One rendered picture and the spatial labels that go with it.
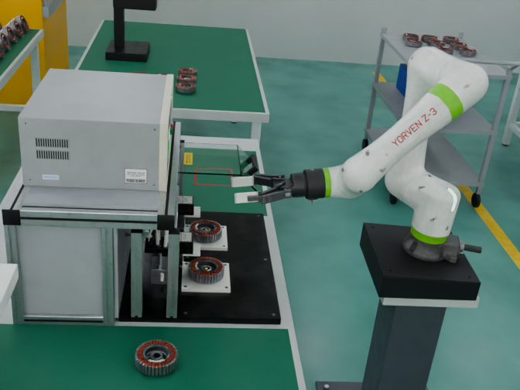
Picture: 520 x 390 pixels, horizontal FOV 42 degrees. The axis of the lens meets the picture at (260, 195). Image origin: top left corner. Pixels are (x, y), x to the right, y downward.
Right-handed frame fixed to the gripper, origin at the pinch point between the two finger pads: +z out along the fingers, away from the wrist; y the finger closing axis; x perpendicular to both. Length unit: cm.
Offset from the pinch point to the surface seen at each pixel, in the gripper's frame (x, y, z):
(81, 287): -17, -20, 46
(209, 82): -13, 204, -1
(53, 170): 14, -10, 50
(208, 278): -26.1, -5.6, 10.7
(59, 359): -30, -34, 52
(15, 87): -41, 356, 146
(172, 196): 5.0, -13.4, 19.0
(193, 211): -14.5, 19.9, 13.6
